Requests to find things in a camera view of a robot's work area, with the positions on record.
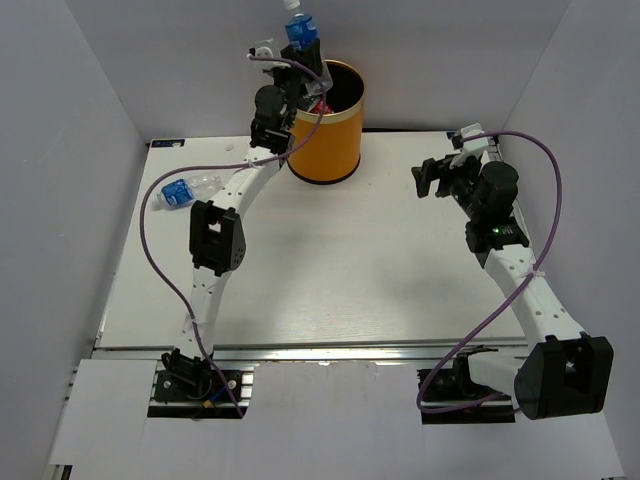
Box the large blue label bottle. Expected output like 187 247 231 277
283 0 333 96

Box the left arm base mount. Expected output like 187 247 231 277
147 349 247 421

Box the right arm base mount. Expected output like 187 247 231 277
421 368 516 425

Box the orange cylindrical bin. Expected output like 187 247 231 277
288 60 366 185

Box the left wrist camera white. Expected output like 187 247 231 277
247 38 279 75

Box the red label water bottle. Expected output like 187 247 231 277
309 98 333 115

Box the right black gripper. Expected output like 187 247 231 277
411 151 483 221

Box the blue corner sticker left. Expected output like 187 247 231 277
150 139 185 148

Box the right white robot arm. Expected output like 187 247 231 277
411 155 614 420

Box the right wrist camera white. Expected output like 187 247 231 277
450 123 489 161

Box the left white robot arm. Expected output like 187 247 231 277
171 39 322 362

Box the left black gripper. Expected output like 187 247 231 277
269 38 321 130

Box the aluminium table frame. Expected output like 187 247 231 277
69 132 571 416

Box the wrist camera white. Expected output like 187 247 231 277
450 123 489 161
247 38 279 75

